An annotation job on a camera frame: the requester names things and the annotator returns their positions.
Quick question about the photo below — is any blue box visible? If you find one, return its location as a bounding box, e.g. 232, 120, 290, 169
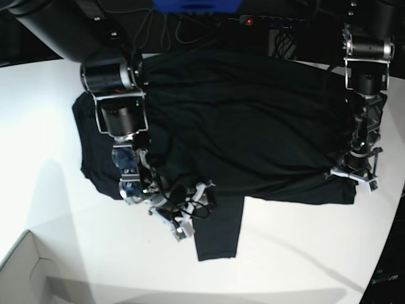
153, 0, 242, 13

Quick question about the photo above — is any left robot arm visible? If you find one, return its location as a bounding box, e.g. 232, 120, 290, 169
329, 1, 404, 192

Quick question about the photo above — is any white power strip red switch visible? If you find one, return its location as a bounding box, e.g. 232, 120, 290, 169
239, 15, 308, 29

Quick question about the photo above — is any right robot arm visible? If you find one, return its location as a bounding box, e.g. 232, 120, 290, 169
1, 1, 213, 240

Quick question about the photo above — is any grey looped cable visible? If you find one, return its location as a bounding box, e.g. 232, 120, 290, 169
131, 6, 222, 50

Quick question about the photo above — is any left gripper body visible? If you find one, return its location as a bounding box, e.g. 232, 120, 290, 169
325, 147, 383, 184

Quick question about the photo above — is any white cardboard box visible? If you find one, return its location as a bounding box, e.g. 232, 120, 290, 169
0, 229, 96, 304

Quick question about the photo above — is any black t-shirt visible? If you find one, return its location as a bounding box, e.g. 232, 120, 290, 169
72, 49, 357, 261

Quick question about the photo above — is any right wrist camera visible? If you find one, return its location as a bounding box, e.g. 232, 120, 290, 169
172, 222, 195, 242

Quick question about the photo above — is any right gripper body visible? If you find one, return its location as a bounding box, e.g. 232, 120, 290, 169
147, 181, 216, 233

